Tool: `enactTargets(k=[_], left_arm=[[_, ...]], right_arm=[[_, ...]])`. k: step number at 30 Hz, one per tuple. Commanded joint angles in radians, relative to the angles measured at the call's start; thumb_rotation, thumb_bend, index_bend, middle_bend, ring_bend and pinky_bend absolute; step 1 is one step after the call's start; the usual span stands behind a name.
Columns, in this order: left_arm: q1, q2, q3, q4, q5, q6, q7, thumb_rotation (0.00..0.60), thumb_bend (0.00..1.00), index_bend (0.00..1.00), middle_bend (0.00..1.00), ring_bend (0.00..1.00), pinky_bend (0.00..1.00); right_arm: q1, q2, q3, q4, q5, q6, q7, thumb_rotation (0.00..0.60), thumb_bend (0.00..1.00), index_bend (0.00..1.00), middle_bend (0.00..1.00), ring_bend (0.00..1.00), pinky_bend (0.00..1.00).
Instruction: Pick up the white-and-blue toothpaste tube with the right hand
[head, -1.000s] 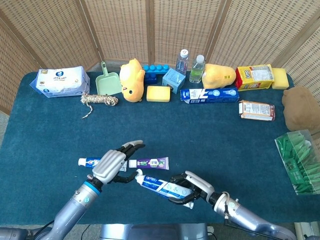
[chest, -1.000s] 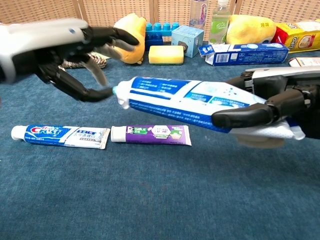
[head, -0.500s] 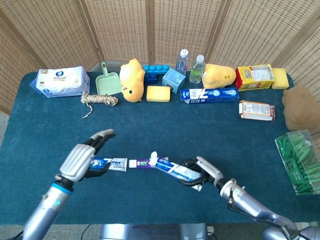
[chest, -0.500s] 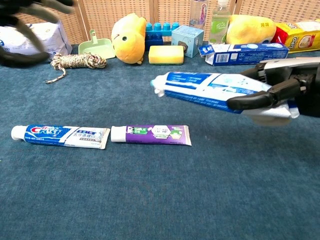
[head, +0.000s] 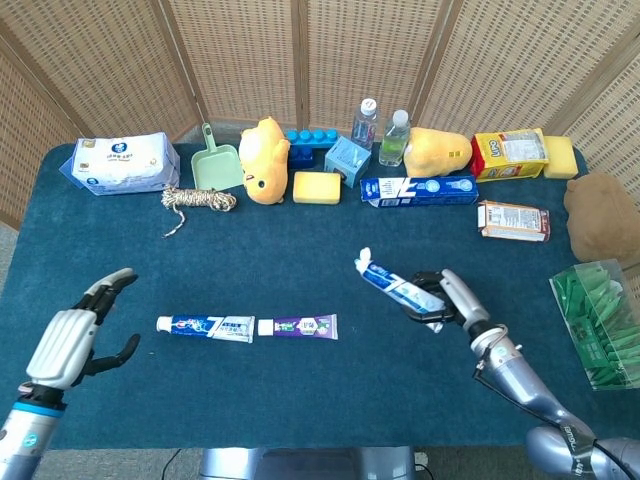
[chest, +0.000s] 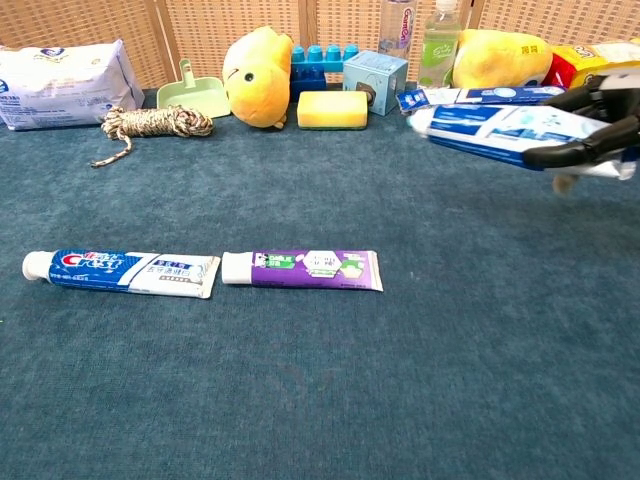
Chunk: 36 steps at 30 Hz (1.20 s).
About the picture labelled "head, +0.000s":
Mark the orange white small carton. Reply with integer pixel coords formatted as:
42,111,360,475
477,200,552,243

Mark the brown plush toy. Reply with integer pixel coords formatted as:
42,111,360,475
563,172,640,264

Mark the woven folding screen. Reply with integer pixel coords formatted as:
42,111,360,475
0,0,640,231

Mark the clear box of green packets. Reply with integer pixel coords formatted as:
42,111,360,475
548,259,640,391

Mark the blue Crest toothpaste tube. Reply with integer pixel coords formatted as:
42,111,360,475
155,314,256,345

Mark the green plastic dustpan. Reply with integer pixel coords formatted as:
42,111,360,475
191,122,245,192

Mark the white tissue pack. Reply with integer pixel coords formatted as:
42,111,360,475
58,131,181,197

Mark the yellow duck plush toy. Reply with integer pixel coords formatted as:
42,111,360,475
238,116,292,206

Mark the yellow snack package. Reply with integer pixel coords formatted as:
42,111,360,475
471,127,550,182

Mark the black floor cable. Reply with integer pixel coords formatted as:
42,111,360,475
160,448,182,480

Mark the coiled beige rope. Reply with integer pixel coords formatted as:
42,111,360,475
160,186,238,238

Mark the purple toothpaste tube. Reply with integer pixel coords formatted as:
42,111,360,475
257,313,339,342

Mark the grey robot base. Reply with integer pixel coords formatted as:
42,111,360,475
199,446,416,480

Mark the yellow plush toy with tag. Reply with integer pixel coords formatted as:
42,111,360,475
403,126,474,178

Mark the yellow sponge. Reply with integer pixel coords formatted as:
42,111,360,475
542,135,580,180
292,170,343,205

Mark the light blue small box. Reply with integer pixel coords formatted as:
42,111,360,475
324,135,373,182

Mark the teal table cloth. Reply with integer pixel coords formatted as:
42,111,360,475
0,142,640,451

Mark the blue toothpaste carton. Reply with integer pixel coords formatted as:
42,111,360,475
359,175,480,208

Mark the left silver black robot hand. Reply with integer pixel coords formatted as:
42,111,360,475
25,267,142,391

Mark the clear bottle green label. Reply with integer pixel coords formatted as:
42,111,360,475
378,109,412,167

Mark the blue white toothpaste tube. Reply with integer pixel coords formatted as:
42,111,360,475
353,246,447,335

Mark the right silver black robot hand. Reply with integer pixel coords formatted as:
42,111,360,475
399,268,491,334

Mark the blue building block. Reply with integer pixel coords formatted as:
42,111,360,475
285,128,339,169

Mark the clear bottle pink label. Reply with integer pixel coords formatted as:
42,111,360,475
351,97,378,151

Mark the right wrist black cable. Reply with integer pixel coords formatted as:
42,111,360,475
472,323,522,382

